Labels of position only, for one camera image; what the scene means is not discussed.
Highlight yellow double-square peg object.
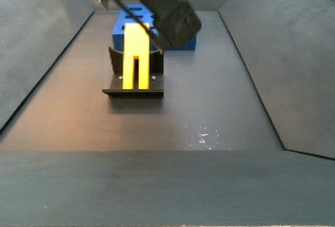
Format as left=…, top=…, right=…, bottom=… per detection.
left=124, top=23, right=149, bottom=90

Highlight blue shape sorting board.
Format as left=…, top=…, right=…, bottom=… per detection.
left=112, top=3, right=197, bottom=52

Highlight black curved holder stand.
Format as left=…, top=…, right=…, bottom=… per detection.
left=102, top=48, right=164, bottom=98

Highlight black cable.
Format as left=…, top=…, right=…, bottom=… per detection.
left=89, top=0, right=165, bottom=50

